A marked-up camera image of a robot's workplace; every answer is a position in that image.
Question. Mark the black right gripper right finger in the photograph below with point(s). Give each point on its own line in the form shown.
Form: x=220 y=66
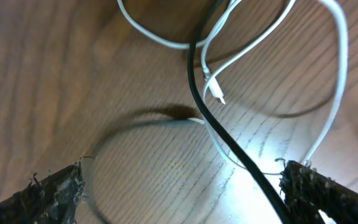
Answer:
x=307 y=193

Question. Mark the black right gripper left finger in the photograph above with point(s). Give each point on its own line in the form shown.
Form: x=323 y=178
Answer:
x=51 y=200

